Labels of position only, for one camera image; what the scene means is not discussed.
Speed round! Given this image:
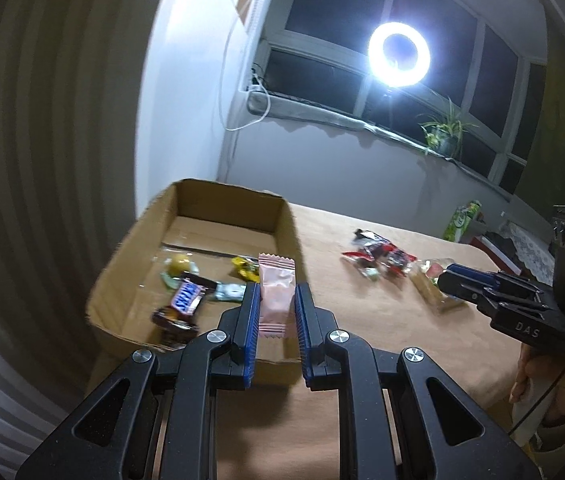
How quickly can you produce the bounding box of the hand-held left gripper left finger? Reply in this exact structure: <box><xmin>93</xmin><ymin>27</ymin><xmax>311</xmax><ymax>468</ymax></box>
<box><xmin>15</xmin><ymin>282</ymin><xmax>262</xmax><ymax>480</ymax></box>

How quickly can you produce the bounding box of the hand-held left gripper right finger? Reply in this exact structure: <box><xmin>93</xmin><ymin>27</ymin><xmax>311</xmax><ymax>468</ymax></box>
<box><xmin>295</xmin><ymin>282</ymin><xmax>543</xmax><ymax>480</ymax></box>

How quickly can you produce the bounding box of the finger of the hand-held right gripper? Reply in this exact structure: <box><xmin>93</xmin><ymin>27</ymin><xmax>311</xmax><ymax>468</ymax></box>
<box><xmin>445</xmin><ymin>263</ymin><xmax>538</xmax><ymax>293</ymax></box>
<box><xmin>437</xmin><ymin>271</ymin><xmax>550</xmax><ymax>313</ymax></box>

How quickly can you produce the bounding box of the pink candy packet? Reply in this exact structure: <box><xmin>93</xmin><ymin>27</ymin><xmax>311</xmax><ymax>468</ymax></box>
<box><xmin>256</xmin><ymin>252</ymin><xmax>297</xmax><ymax>342</ymax></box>

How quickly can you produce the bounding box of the large yellow cake packet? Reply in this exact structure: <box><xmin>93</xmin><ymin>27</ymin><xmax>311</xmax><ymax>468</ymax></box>
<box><xmin>409</xmin><ymin>257</ymin><xmax>468</xmax><ymax>313</ymax></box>

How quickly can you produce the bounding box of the pale green candy packet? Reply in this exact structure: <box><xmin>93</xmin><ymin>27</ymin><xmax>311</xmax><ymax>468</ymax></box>
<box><xmin>207</xmin><ymin>282</ymin><xmax>247</xmax><ymax>303</ymax></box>

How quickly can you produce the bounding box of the mini brown chocolate bar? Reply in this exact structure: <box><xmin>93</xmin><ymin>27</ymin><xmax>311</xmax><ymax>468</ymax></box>
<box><xmin>170</xmin><ymin>275</ymin><xmax>218</xmax><ymax>318</ymax></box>

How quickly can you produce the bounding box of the yellow ball candy clear wrapper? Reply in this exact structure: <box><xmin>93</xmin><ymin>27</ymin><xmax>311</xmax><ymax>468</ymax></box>
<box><xmin>170</xmin><ymin>254</ymin><xmax>198</xmax><ymax>276</ymax></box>

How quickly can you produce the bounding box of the dark chocolate bar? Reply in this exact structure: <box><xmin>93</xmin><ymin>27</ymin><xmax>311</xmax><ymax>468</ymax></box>
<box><xmin>353</xmin><ymin>228</ymin><xmax>388</xmax><ymax>248</ymax></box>

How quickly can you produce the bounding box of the cardboard box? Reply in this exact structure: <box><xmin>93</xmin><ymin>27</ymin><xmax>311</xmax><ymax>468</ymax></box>
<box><xmin>85</xmin><ymin>178</ymin><xmax>308</xmax><ymax>386</ymax></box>

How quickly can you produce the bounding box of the person's right hand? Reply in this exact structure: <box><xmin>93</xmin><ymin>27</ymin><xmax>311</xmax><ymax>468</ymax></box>
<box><xmin>509</xmin><ymin>342</ymin><xmax>565</xmax><ymax>446</ymax></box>

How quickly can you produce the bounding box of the red box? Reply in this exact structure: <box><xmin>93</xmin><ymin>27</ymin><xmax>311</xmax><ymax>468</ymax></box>
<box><xmin>469</xmin><ymin>232</ymin><xmax>533</xmax><ymax>276</ymax></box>

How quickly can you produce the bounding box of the green printed carton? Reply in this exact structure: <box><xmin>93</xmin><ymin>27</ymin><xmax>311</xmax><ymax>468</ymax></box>
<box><xmin>443</xmin><ymin>200</ymin><xmax>483</xmax><ymax>243</ymax></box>

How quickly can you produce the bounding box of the tan blanket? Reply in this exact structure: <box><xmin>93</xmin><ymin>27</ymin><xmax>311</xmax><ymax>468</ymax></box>
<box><xmin>90</xmin><ymin>202</ymin><xmax>558</xmax><ymax>480</ymax></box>

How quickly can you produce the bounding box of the white lace cloth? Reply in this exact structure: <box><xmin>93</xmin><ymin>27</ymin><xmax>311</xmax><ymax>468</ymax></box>
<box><xmin>505</xmin><ymin>222</ymin><xmax>558</xmax><ymax>281</ymax></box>

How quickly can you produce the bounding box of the potted spider plant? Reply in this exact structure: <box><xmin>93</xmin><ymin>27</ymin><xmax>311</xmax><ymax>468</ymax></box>
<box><xmin>419</xmin><ymin>100</ymin><xmax>480</xmax><ymax>158</ymax></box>

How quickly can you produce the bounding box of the dark green curtain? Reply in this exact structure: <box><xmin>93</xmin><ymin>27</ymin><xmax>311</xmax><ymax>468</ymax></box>
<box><xmin>512</xmin><ymin>25</ymin><xmax>565</xmax><ymax>221</ymax></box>

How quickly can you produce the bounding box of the grey window sill pad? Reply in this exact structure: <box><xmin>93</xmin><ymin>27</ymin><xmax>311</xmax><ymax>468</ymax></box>
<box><xmin>246</xmin><ymin>87</ymin><xmax>513</xmax><ymax>196</ymax></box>

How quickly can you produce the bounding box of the ribbed beige panel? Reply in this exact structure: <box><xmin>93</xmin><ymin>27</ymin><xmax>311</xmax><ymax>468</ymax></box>
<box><xmin>0</xmin><ymin>0</ymin><xmax>178</xmax><ymax>436</ymax></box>

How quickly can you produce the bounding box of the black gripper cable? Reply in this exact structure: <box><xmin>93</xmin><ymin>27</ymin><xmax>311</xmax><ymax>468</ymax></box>
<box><xmin>509</xmin><ymin>367</ymin><xmax>565</xmax><ymax>436</ymax></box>

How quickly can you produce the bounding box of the white cable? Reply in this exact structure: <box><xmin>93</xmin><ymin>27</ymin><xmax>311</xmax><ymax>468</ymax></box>
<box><xmin>215</xmin><ymin>0</ymin><xmax>270</xmax><ymax>133</ymax></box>

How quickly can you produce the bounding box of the ring light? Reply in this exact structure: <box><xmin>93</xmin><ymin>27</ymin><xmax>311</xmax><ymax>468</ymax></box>
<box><xmin>367</xmin><ymin>21</ymin><xmax>431</xmax><ymax>88</ymax></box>

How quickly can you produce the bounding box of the white window frame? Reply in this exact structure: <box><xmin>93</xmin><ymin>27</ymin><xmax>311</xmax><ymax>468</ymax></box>
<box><xmin>257</xmin><ymin>0</ymin><xmax>548</xmax><ymax>196</ymax></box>

